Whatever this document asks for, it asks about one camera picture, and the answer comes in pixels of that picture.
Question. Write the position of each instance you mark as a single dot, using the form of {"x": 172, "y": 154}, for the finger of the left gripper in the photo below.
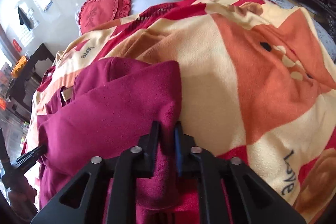
{"x": 28, "y": 160}

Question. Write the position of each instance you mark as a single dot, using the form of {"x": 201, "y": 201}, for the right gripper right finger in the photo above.
{"x": 229, "y": 191}

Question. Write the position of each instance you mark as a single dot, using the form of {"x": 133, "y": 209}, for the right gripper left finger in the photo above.
{"x": 104, "y": 191}

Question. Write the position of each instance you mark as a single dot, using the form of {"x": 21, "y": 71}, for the dark red sweater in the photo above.
{"x": 114, "y": 102}

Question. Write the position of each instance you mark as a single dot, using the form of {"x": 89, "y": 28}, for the left human hand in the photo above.
{"x": 19, "y": 193}

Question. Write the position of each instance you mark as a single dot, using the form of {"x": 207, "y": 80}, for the dark wooden side table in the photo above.
{"x": 20, "y": 92}

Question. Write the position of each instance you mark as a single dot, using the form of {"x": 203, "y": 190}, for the yellow basket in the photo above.
{"x": 18, "y": 67}

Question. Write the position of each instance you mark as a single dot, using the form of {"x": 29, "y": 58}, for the orange red patterned blanket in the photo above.
{"x": 272, "y": 66}

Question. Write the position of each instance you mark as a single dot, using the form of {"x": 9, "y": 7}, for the dark hanging cloth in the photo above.
{"x": 25, "y": 20}

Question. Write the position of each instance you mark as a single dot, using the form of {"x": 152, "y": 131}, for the left red heart pillow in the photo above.
{"x": 96, "y": 12}

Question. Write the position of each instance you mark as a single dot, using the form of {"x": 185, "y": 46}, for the red wall sticker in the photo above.
{"x": 16, "y": 46}

